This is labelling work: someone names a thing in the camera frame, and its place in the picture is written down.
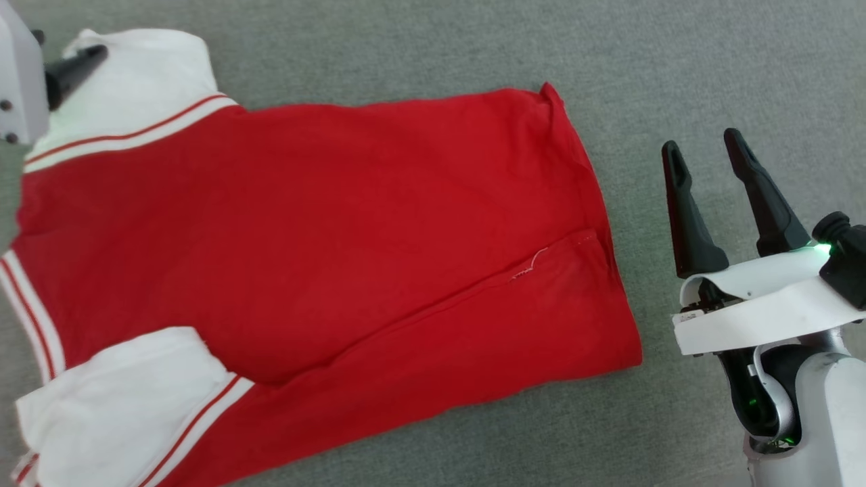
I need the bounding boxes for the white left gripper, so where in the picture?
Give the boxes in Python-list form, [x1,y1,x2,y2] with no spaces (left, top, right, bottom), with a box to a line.
[0,0,110,147]

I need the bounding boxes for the red Bulls basketball jersey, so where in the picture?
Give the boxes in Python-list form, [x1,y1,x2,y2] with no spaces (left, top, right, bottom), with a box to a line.
[0,28,644,487]

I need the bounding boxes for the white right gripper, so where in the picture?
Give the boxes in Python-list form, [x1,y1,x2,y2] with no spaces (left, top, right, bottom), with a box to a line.
[661,127,866,356]

